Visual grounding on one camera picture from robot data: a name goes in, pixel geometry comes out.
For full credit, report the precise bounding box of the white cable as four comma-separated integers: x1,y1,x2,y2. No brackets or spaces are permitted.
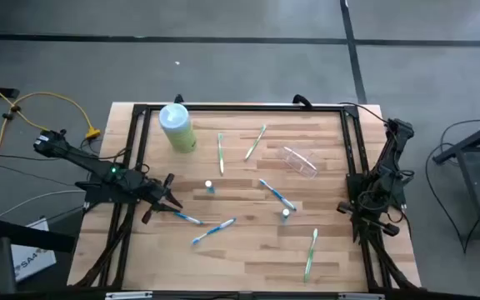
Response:
0,189,88,221

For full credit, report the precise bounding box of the blue white toothbrush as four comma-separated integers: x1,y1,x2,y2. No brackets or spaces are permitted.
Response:
172,211,204,226
258,177,298,213
191,217,238,246

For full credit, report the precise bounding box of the white labelled cardboard box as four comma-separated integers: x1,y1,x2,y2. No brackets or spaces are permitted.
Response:
9,217,58,283

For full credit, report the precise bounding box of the green disinfecting wipes canister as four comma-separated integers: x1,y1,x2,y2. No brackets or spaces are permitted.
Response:
157,102,198,154

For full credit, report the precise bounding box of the silver metal bracket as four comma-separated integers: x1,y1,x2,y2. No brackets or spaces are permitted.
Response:
337,292,386,300
104,291,154,300

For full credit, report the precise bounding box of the yellow extension cable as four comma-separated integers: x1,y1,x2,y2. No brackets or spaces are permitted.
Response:
0,72,102,173

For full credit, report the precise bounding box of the green white toothbrush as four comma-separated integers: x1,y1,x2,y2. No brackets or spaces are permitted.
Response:
217,132,226,177
243,123,268,163
302,227,320,284

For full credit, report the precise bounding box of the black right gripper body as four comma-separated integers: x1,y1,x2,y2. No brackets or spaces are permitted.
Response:
336,197,401,238

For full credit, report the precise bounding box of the black floor cable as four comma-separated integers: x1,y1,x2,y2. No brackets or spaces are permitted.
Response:
424,118,480,255

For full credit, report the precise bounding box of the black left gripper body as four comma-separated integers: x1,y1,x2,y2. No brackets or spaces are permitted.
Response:
137,172,177,226

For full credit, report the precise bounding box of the black aluminium table frame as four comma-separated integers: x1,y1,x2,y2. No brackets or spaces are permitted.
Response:
67,102,423,293

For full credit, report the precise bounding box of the long black arm cable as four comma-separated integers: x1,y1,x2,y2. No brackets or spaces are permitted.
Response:
338,102,388,123

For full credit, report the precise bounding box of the thin black cable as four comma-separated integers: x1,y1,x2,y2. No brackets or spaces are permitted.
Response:
0,159,87,188
0,149,127,162

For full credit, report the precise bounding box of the black metal beam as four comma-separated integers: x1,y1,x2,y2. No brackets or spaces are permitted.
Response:
0,218,78,254

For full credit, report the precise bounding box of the clear plastic organizer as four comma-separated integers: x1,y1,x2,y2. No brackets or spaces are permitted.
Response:
280,144,320,180

